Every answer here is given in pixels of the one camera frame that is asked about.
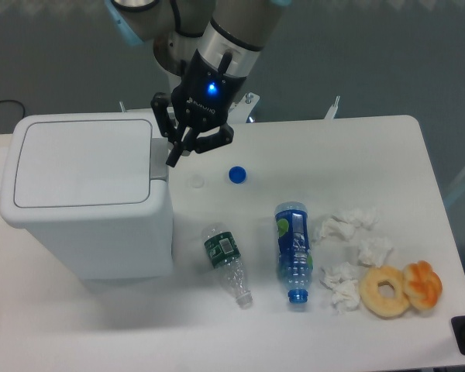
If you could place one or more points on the blue bottle cap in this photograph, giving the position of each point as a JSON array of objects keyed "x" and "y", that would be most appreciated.
[{"x": 237, "y": 174}]

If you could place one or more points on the crumpled tissue top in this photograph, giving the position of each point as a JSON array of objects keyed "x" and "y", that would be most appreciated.
[{"x": 344, "y": 223}]

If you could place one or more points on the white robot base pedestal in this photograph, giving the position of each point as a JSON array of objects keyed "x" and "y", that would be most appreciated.
[{"x": 175, "y": 55}]

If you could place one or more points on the blue plastic bottle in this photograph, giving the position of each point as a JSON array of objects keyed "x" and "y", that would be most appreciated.
[{"x": 295, "y": 263}]

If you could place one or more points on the crumpled tissue bottom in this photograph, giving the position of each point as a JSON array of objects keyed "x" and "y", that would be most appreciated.
[{"x": 342, "y": 280}]

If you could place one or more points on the ring donut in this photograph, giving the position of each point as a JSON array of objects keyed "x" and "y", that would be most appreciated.
[{"x": 369, "y": 289}]

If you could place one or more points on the crumpled tissue right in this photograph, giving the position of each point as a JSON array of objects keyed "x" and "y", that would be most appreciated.
[{"x": 373, "y": 252}]

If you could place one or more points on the white plastic trash can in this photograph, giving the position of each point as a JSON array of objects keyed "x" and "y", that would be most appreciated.
[{"x": 93, "y": 189}]

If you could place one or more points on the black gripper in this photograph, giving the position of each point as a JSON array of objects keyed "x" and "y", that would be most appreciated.
[{"x": 201, "y": 101}]

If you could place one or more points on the orange glazed bread roll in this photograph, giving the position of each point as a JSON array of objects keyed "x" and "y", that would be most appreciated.
[{"x": 422, "y": 285}]

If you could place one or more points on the white bottle cap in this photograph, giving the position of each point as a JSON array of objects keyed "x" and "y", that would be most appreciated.
[{"x": 196, "y": 181}]

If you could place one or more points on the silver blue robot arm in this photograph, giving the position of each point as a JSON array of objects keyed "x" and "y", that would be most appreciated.
[{"x": 247, "y": 25}]

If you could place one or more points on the crumpled tissue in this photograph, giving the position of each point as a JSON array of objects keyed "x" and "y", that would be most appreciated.
[
  {"x": 342, "y": 280},
  {"x": 344, "y": 223},
  {"x": 373, "y": 252}
]

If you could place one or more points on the clear bottle green label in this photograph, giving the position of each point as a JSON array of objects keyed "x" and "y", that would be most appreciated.
[{"x": 224, "y": 255}]

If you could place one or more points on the white table bracket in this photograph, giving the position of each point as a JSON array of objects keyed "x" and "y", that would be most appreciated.
[{"x": 333, "y": 109}]

